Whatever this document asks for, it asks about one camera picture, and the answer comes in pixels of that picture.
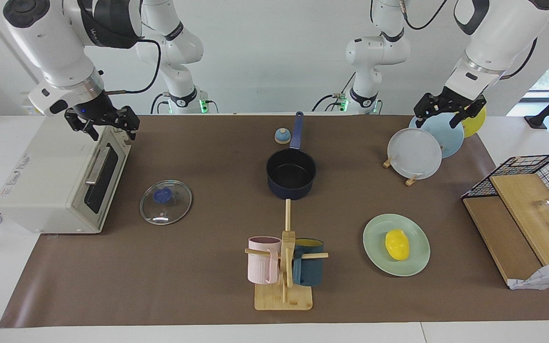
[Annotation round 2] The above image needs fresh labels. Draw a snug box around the dark blue saucepan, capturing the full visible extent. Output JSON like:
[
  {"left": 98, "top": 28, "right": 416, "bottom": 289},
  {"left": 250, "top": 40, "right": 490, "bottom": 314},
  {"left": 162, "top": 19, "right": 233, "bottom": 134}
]
[{"left": 266, "top": 111, "right": 317, "bottom": 201}]

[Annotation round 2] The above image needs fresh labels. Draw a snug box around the yellow plate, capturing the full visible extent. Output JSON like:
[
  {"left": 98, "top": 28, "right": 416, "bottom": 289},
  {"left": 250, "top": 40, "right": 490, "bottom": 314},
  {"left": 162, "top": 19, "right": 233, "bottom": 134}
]
[{"left": 462, "top": 106, "right": 487, "bottom": 139}]

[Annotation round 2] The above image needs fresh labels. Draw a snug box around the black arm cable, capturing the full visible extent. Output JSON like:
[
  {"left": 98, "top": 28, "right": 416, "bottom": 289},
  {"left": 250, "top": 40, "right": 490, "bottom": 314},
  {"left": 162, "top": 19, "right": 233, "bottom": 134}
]
[
  {"left": 398, "top": 0, "right": 538, "bottom": 80},
  {"left": 98, "top": 38, "right": 162, "bottom": 95}
]

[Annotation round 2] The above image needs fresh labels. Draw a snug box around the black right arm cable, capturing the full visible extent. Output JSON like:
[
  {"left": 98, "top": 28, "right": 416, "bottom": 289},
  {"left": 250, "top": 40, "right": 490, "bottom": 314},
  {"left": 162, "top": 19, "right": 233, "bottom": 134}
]
[{"left": 98, "top": 38, "right": 162, "bottom": 95}]

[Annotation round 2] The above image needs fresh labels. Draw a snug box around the black wire basket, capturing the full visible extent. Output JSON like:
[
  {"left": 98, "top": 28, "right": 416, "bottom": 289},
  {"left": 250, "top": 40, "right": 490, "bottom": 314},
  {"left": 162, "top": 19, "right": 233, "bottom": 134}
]
[{"left": 461, "top": 154, "right": 549, "bottom": 220}]

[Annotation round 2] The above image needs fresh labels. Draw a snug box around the beige toaster oven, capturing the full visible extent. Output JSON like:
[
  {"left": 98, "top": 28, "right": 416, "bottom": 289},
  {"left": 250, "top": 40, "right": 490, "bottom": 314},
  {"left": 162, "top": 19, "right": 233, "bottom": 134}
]
[{"left": 0, "top": 116, "right": 132, "bottom": 235}]

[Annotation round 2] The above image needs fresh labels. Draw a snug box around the pale green plate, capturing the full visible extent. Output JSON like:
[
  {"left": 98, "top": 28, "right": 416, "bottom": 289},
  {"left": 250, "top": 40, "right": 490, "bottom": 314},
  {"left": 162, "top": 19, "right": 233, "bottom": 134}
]
[{"left": 363, "top": 213, "right": 431, "bottom": 277}]

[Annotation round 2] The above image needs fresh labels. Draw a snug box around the wooden mug rack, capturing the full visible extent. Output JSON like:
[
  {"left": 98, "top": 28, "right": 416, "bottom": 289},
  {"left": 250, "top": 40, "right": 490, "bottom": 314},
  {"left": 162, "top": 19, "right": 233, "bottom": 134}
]
[{"left": 244, "top": 199, "right": 329, "bottom": 311}]

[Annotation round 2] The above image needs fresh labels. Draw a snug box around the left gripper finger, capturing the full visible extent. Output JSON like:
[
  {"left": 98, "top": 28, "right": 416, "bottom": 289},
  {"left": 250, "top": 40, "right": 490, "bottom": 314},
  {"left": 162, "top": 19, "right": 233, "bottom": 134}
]
[
  {"left": 414, "top": 94, "right": 439, "bottom": 130},
  {"left": 450, "top": 95, "right": 488, "bottom": 129}
]

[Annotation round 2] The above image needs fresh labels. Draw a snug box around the glass lid blue knob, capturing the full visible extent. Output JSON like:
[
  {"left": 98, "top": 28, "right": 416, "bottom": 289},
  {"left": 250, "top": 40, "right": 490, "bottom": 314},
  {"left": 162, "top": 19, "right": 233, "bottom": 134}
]
[{"left": 140, "top": 180, "right": 193, "bottom": 226}]

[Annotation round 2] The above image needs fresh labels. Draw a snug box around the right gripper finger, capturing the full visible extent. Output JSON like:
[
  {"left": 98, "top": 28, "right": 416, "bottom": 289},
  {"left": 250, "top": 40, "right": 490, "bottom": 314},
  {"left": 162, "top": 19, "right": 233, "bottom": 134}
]
[
  {"left": 65, "top": 109, "right": 100, "bottom": 141},
  {"left": 121, "top": 107, "right": 140, "bottom": 141}
]

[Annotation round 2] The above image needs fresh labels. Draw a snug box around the light blue plate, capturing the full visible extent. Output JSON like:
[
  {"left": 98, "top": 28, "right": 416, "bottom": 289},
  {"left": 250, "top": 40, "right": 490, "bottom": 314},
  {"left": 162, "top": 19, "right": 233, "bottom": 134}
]
[{"left": 408, "top": 112, "right": 465, "bottom": 159}]

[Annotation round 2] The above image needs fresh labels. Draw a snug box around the white printed cloth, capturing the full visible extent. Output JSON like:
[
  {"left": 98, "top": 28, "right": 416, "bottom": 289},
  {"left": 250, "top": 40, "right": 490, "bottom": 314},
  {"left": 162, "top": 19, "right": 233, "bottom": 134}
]
[{"left": 508, "top": 259, "right": 549, "bottom": 290}]

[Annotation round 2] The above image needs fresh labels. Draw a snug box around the pink ribbed mug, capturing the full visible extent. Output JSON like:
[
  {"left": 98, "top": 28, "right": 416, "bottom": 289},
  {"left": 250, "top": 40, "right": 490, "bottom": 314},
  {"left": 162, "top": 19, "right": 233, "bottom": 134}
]
[{"left": 247, "top": 236, "right": 282, "bottom": 285}]

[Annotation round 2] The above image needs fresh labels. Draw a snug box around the wooden plate rack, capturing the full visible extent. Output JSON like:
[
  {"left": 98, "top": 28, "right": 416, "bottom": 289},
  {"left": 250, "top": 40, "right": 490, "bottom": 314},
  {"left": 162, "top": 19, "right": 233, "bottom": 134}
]
[{"left": 383, "top": 155, "right": 419, "bottom": 187}]

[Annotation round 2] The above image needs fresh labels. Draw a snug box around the dark teal mug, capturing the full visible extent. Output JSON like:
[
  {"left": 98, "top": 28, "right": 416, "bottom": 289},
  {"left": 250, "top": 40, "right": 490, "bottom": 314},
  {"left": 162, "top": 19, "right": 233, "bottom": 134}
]
[{"left": 293, "top": 238, "right": 325, "bottom": 287}]

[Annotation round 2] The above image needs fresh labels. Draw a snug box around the brown table mat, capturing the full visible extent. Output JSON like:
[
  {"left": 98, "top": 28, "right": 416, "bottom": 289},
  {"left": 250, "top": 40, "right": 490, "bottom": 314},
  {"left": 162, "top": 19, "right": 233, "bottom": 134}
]
[{"left": 0, "top": 114, "right": 549, "bottom": 328}]

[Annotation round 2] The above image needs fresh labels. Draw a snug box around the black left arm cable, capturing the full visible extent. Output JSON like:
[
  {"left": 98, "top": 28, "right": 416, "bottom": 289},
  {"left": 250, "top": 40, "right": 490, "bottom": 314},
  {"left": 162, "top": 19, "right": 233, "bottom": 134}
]
[{"left": 398, "top": 0, "right": 538, "bottom": 80}]

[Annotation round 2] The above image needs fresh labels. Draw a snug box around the grey plate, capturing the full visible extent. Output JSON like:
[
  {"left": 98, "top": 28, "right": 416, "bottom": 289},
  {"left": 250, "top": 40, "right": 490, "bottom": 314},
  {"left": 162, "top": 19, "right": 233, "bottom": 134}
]
[{"left": 387, "top": 128, "right": 443, "bottom": 180}]

